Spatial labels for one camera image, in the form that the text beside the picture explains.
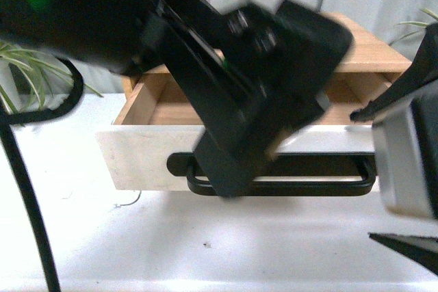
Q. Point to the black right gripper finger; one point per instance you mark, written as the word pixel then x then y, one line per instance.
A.
pixel 412 259

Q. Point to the spider plant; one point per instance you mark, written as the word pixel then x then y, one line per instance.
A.
pixel 26 78
pixel 419 25

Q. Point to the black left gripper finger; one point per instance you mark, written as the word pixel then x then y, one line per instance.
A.
pixel 422 71

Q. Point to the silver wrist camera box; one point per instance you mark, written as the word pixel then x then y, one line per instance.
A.
pixel 405 142

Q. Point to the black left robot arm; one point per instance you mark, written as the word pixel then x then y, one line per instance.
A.
pixel 110 33

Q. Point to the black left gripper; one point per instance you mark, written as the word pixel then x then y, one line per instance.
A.
pixel 252 77

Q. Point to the white drawer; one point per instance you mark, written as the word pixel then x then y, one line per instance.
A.
pixel 157 120

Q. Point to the wooden drawer cabinet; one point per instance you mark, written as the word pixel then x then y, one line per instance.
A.
pixel 370 67

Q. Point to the left spider plant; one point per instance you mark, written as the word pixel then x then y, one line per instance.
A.
pixel 26 78

